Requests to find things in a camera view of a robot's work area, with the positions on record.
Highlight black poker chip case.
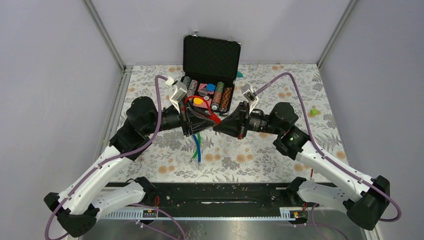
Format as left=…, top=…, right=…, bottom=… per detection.
left=180, top=34, right=242, bottom=116

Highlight green cube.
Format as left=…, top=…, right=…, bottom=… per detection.
left=308, top=108, right=319, bottom=117

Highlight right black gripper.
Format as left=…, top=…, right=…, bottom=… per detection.
left=213, top=101, right=283, bottom=140

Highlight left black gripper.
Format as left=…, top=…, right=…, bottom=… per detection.
left=143, top=94, right=217, bottom=136

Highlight blue cable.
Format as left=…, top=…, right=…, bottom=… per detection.
left=192, top=134, right=202, bottom=168

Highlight purple cable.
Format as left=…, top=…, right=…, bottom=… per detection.
left=255, top=71, right=403, bottom=223
left=43, top=74, right=170, bottom=240

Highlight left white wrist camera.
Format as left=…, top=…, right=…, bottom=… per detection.
left=165, top=76, right=187, bottom=114

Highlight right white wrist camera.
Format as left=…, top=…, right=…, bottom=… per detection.
left=241, top=83, right=259, bottom=113

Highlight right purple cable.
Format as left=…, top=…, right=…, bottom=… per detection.
left=255, top=71, right=403, bottom=223

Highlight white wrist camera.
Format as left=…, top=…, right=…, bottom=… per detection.
left=165, top=76, right=187, bottom=114
left=241, top=83, right=259, bottom=113

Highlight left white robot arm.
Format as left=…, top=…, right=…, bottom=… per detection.
left=44, top=96, right=221, bottom=238

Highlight blue round chip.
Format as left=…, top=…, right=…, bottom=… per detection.
left=206, top=83, right=216, bottom=92

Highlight green cable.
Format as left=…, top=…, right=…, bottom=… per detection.
left=190, top=134, right=202, bottom=163

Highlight yellow round chip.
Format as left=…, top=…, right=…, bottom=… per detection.
left=193, top=97, right=204, bottom=105

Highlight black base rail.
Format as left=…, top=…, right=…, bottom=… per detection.
left=105, top=180, right=335, bottom=220

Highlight red cable padlock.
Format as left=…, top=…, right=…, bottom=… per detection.
left=184, top=95, right=221, bottom=125

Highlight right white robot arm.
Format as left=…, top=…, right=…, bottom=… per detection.
left=213, top=101, right=390, bottom=231

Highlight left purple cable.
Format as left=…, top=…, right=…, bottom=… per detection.
left=43, top=74, right=170, bottom=240

